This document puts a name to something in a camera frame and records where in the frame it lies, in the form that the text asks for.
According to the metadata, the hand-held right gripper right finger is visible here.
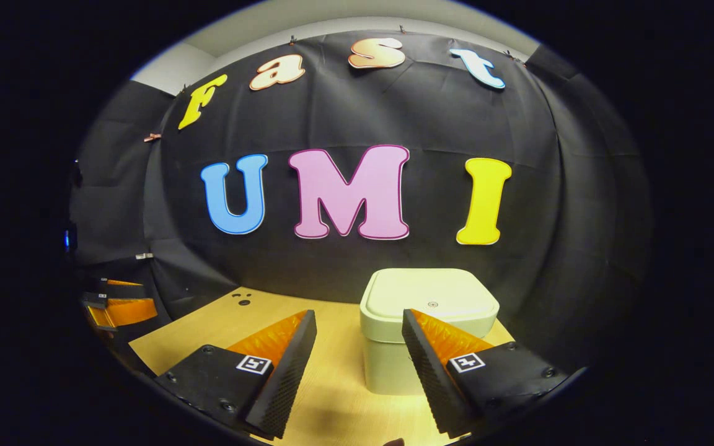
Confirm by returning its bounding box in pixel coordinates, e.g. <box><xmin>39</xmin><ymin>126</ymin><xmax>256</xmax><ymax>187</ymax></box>
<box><xmin>402</xmin><ymin>308</ymin><xmax>571</xmax><ymax>439</ymax></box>

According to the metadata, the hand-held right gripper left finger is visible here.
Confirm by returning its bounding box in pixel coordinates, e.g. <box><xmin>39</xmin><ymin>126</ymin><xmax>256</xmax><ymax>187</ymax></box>
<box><xmin>156</xmin><ymin>309</ymin><xmax>319</xmax><ymax>440</ymax></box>

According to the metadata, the green desktop garbage bin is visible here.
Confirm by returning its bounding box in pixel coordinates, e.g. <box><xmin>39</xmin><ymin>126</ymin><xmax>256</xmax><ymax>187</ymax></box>
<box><xmin>359</xmin><ymin>268</ymin><xmax>500</xmax><ymax>396</ymax></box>

